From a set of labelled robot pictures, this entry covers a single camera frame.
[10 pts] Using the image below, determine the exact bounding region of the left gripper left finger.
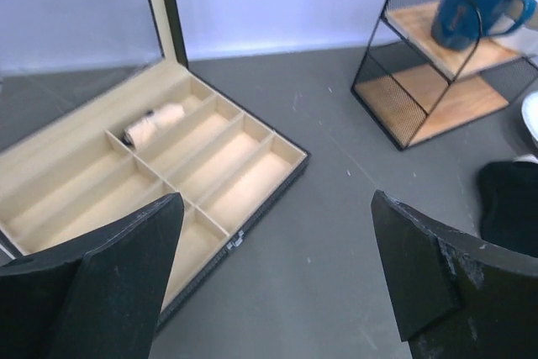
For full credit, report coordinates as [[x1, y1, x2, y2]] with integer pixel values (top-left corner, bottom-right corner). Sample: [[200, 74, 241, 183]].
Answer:
[[1, 193, 184, 358]]

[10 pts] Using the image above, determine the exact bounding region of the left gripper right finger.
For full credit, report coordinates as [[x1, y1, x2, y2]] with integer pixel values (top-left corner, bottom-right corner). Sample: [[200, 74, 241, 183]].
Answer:
[[371, 190, 537, 358]]

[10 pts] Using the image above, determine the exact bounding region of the black underwear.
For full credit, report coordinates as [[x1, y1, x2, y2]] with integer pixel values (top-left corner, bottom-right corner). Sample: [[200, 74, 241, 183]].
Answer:
[[477, 155, 537, 257]]

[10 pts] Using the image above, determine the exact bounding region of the beige underwear navy trim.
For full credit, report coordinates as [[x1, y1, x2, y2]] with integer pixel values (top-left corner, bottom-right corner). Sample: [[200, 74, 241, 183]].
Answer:
[[121, 103, 185, 150]]

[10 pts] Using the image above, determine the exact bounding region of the black compartment box glass lid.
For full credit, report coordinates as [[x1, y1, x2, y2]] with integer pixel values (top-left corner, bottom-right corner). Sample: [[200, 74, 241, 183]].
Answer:
[[1, 0, 309, 327]]

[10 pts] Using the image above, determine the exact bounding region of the white round plate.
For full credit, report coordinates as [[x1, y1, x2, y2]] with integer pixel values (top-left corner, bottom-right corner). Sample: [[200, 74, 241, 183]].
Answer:
[[521, 91, 538, 145]]

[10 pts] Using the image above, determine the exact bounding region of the blue ceramic mug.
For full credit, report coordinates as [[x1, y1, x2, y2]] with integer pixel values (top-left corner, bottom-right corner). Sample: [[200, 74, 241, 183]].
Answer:
[[430, 0, 538, 52]]

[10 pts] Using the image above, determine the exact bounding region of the black wire wooden shelf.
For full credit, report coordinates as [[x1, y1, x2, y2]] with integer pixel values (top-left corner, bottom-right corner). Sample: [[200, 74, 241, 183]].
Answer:
[[351, 0, 537, 150]]

